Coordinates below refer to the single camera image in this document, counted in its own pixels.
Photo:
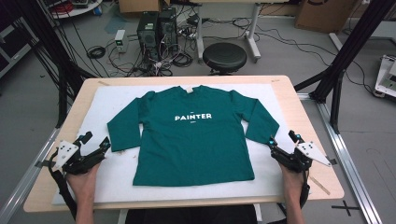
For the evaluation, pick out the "aluminium floor rail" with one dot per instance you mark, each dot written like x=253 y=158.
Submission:
x=348 y=168
x=28 y=180

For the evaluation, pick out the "small cardboard box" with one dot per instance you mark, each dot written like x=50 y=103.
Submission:
x=140 y=5

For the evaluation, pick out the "large cardboard box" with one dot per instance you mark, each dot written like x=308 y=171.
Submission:
x=323 y=15

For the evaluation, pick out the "thin wooden stick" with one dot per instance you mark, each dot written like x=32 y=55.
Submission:
x=319 y=185

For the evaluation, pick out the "black round stool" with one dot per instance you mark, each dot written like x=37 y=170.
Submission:
x=224 y=57

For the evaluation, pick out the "black tape strip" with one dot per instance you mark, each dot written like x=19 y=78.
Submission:
x=42 y=164
x=332 y=161

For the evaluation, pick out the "person's dark clothing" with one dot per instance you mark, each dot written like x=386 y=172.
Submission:
x=190 y=215

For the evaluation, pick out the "person's left hand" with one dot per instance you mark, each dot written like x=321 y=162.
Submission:
x=83 y=185

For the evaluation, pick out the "white foam mat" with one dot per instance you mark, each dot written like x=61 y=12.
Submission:
x=115 y=183

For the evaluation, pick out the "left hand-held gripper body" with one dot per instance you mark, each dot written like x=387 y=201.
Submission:
x=77 y=161

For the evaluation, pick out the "white machine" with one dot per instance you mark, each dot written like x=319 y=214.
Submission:
x=386 y=77

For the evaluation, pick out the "black computer tower green sticker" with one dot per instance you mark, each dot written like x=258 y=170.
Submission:
x=148 y=34

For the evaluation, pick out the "person's right hand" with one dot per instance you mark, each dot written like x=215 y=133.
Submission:
x=292 y=183

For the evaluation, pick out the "white desk frame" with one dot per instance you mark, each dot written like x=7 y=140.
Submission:
x=253 y=34

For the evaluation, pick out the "green long-sleeve shirt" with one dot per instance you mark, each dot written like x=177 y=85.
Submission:
x=193 y=146

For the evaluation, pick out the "white box green light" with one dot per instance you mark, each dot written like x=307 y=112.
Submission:
x=120 y=40

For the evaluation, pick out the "round white table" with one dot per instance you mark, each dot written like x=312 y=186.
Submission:
x=77 y=11

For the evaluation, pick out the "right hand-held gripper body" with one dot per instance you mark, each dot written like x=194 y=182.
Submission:
x=299 y=160

